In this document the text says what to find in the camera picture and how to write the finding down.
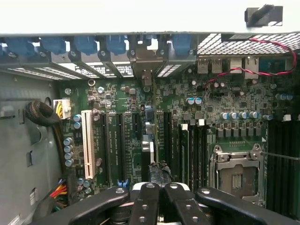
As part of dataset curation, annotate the blue slot latch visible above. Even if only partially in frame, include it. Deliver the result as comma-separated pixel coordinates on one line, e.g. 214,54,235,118
172,34,191,56
40,37,67,55
74,36,97,56
4,37,36,57
105,35,129,56

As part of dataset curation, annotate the coloured power wire bundle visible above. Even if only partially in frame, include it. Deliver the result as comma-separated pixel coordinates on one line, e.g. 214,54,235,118
48,178,69,207

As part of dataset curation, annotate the short black expansion slot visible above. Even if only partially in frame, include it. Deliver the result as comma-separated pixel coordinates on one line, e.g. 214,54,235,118
132,112,142,132

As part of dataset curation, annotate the white expansion slot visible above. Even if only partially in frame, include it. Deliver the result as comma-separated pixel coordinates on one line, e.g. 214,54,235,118
81,109,97,180

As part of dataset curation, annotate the red black twisted wire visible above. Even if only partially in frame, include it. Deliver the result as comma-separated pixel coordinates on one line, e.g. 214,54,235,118
206,38,297,91

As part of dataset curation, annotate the white power connector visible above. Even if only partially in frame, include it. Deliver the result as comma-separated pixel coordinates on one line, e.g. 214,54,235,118
53,98,72,120

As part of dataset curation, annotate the black sleeved power cable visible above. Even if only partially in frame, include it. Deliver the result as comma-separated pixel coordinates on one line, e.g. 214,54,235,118
24,100,78,204

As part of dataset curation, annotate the thin socket locking lever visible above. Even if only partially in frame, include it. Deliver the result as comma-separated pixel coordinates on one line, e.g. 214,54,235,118
259,150,300,161

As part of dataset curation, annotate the black open PC case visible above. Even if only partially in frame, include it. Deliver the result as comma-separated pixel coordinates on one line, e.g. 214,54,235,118
0,30,300,225

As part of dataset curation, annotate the black RAM slot bank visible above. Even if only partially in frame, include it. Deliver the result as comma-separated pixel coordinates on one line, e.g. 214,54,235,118
267,114,300,216
179,123,209,188

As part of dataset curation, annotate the green motherboard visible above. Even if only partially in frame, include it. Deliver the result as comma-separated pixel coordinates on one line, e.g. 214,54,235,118
58,67,300,211

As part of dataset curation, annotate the long black expansion slot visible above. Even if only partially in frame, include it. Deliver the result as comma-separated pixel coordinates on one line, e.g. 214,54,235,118
115,112,126,186
101,112,113,187
163,112,173,165

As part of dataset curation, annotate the metal CPU socket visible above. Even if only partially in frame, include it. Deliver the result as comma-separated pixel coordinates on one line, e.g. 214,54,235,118
210,144,267,207

